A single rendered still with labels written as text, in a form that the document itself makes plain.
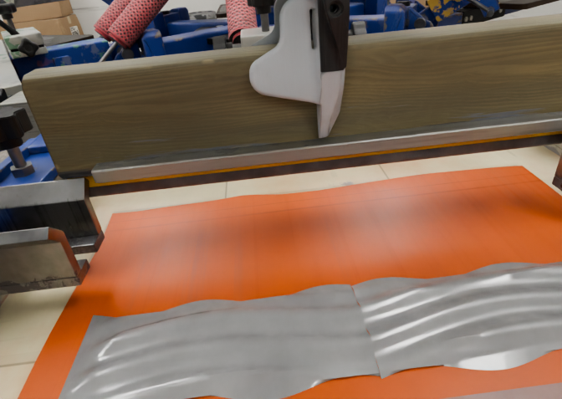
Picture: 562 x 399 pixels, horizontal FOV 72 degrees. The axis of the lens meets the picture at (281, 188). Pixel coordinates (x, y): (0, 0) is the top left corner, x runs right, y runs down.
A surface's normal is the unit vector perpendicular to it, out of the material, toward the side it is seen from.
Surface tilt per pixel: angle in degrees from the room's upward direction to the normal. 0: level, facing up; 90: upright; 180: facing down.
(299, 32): 85
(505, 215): 0
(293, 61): 85
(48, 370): 0
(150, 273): 0
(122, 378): 30
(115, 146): 90
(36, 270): 90
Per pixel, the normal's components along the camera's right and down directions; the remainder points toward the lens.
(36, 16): 0.21, 0.51
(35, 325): -0.08, -0.85
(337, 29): 0.11, 0.70
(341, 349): -0.07, -0.51
